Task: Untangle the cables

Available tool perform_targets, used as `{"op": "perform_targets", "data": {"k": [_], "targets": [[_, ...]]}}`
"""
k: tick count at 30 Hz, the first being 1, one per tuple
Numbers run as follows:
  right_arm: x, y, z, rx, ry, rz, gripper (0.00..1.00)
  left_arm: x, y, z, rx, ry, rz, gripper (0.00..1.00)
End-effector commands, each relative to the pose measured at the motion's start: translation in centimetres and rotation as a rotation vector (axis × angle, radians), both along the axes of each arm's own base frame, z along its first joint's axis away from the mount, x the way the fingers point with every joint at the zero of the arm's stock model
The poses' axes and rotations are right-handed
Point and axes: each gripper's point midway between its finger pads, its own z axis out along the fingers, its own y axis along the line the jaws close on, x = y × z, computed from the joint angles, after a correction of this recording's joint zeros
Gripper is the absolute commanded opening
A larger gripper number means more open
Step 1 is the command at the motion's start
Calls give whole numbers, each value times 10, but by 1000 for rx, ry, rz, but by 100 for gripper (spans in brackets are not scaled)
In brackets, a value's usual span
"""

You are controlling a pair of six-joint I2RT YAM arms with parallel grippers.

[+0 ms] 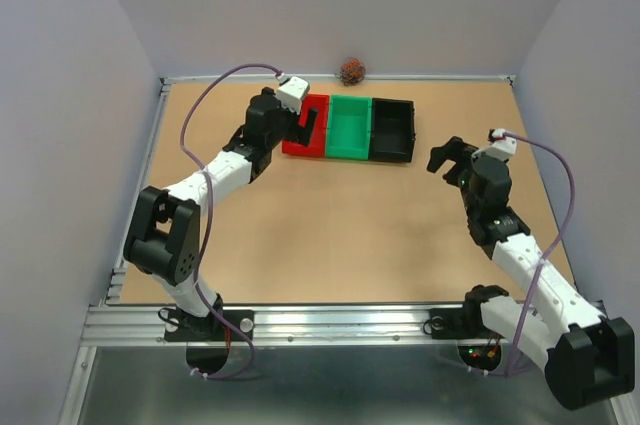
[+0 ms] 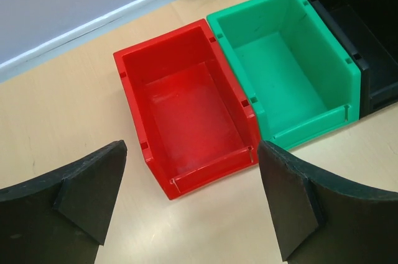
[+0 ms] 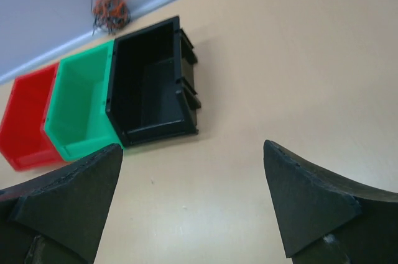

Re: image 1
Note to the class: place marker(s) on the aluminium frame rail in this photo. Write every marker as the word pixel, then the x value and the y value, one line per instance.
pixel 340 262

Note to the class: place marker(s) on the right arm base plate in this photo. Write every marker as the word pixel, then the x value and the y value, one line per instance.
pixel 454 324

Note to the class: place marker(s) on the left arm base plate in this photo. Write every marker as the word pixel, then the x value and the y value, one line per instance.
pixel 240 325

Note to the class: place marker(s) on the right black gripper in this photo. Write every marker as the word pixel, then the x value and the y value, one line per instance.
pixel 450 150

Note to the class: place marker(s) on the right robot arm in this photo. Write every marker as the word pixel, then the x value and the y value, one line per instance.
pixel 585 356

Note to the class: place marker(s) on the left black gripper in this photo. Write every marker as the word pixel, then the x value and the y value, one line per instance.
pixel 304 133

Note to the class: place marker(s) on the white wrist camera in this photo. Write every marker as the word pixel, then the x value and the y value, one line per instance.
pixel 502 146
pixel 291 92

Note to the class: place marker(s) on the green plastic bin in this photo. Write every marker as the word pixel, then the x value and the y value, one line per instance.
pixel 348 130

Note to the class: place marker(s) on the black plastic bin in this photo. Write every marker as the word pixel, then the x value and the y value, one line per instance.
pixel 393 131

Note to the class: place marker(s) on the orange black wire ball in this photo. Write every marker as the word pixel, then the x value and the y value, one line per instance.
pixel 352 72

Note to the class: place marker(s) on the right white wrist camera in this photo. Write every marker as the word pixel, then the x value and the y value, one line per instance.
pixel 502 146

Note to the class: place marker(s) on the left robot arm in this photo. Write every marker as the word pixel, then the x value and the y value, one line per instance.
pixel 163 240

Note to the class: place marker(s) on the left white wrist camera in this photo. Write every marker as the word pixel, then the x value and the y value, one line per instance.
pixel 291 92

